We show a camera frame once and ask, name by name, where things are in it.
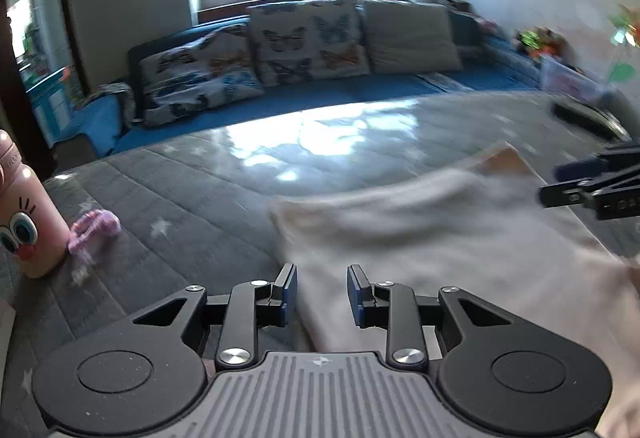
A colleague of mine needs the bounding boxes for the pink fluffy hair band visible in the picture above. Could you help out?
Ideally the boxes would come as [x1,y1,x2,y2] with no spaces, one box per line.
[67,209,122,256]

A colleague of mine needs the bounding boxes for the pink cartoon water bottle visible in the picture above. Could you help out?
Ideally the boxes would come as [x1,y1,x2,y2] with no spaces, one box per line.
[1,130,70,279]

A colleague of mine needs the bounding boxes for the colourful paper pinwheel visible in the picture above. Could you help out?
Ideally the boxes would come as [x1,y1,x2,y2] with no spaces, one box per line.
[605,4,639,86]

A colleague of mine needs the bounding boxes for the blue cabinet in doorway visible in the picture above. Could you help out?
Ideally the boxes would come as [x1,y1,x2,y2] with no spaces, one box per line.
[27,67,74,147]

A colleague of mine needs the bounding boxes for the black remote control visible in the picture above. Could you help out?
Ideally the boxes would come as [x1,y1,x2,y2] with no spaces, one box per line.
[551,98,631,142]

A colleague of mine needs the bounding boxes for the translucent storage box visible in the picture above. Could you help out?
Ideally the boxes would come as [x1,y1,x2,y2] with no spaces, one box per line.
[539,55,612,104]

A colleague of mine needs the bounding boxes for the middle butterfly cushion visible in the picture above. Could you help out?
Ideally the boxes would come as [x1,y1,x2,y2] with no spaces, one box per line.
[248,0,370,86]

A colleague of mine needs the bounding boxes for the left butterfly cushion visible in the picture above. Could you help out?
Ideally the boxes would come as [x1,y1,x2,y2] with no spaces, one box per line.
[139,24,265,128]

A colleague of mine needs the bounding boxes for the grey quilted star table cover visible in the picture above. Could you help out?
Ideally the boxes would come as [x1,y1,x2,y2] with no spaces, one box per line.
[0,88,640,438]

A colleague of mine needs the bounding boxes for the blue sofa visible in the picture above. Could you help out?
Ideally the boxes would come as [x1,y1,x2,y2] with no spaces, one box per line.
[54,12,540,167]

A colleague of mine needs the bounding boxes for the plain beige cushion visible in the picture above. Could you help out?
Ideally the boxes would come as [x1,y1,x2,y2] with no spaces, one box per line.
[361,0,462,74]

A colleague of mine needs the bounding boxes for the cream knit garment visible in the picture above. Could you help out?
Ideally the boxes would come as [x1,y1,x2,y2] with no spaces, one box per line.
[271,144,639,437]

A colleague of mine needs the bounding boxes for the green orange plush toys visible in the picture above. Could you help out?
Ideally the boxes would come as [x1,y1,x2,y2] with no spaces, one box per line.
[514,27,565,60]

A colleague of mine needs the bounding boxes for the butterfly cushion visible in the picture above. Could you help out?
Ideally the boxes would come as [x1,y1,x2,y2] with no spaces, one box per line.
[139,24,265,128]
[248,0,370,86]

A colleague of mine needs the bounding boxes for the grey blanket on sofa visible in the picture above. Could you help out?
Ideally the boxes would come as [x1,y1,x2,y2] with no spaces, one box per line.
[81,80,138,129]

